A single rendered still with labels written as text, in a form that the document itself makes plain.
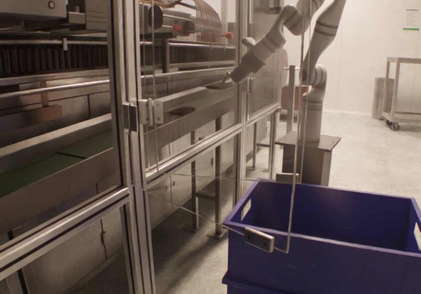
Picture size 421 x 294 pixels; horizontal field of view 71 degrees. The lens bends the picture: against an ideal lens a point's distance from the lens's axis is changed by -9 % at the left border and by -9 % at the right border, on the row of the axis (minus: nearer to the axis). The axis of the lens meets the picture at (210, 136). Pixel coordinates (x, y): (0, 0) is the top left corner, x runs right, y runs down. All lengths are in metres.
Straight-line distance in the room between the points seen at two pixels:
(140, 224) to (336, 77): 4.99
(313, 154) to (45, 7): 1.10
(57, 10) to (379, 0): 5.20
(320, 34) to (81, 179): 1.00
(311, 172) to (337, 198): 0.20
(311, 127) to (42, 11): 1.09
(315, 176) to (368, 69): 4.30
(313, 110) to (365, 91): 4.24
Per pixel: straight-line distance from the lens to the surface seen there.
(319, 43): 1.33
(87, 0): 0.95
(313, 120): 1.41
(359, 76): 5.60
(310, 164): 1.41
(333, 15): 1.31
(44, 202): 0.74
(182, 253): 1.59
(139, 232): 0.91
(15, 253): 0.65
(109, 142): 0.96
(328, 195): 1.28
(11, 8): 0.81
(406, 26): 5.66
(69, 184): 0.78
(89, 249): 1.28
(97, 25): 0.97
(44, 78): 0.88
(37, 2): 0.85
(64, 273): 1.22
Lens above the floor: 0.91
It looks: 14 degrees down
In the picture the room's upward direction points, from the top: straight up
